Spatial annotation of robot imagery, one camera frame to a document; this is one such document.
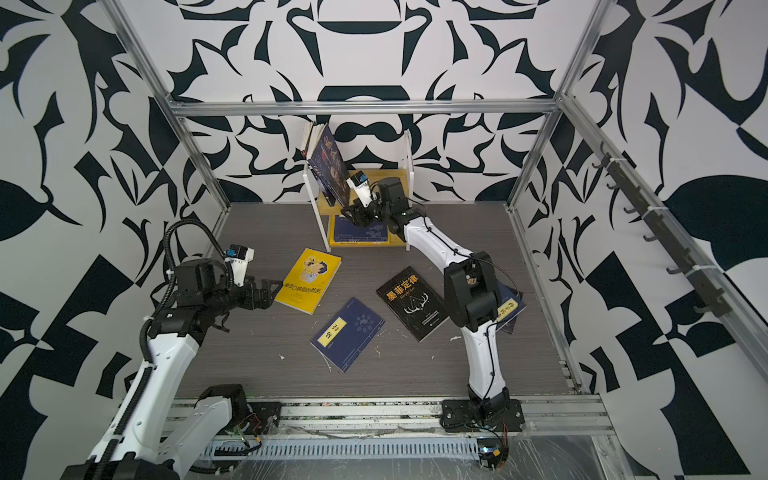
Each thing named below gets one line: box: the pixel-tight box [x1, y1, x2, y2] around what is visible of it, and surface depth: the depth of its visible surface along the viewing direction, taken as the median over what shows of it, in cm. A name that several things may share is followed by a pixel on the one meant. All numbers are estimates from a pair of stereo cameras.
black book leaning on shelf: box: [305, 121, 324, 160], surface depth 82 cm
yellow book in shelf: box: [329, 215, 391, 247], surface depth 104 cm
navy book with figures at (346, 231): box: [334, 215, 388, 242], surface depth 104 cm
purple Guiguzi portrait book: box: [308, 124, 351, 208], surface depth 85 cm
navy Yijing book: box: [310, 297, 385, 373], surface depth 89 cm
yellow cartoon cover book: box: [274, 247, 343, 315], surface depth 101 cm
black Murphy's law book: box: [376, 266, 450, 343], surface depth 94 cm
